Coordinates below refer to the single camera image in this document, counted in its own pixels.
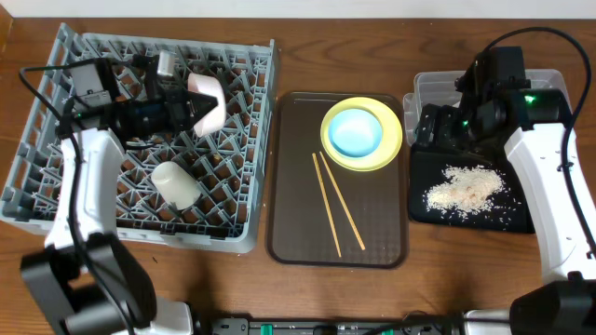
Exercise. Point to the brown serving tray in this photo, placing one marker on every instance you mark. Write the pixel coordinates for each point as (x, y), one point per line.
(298, 230)

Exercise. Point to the grey plastic dish rack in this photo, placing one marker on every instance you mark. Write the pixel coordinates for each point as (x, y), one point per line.
(229, 164)

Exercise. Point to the clear plastic waste bin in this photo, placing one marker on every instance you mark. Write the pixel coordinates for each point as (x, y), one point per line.
(439, 88)

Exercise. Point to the light blue plastic bowl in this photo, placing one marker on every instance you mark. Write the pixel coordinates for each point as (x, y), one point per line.
(355, 133)

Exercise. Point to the wooden chopstick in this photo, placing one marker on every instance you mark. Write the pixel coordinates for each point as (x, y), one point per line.
(342, 201)
(326, 204)

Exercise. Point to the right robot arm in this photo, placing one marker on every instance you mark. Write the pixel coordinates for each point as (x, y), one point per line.
(505, 157)

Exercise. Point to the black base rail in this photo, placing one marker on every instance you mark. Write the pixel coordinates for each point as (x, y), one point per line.
(412, 324)

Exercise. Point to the pile of rice grains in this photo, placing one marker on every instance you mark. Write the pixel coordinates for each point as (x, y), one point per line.
(469, 192)

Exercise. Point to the black food waste tray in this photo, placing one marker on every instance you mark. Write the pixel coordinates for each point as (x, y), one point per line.
(425, 172)

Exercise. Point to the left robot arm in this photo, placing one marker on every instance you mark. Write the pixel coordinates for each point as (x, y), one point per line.
(85, 280)

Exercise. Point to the yellow plastic plate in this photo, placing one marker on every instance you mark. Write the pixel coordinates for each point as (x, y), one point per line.
(391, 141)

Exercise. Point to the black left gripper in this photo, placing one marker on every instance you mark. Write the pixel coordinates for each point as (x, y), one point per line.
(182, 108)

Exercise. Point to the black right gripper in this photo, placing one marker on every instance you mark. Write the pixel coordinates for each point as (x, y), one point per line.
(446, 116)

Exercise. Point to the cream plastic cup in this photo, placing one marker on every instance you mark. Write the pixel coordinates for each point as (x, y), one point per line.
(177, 187)

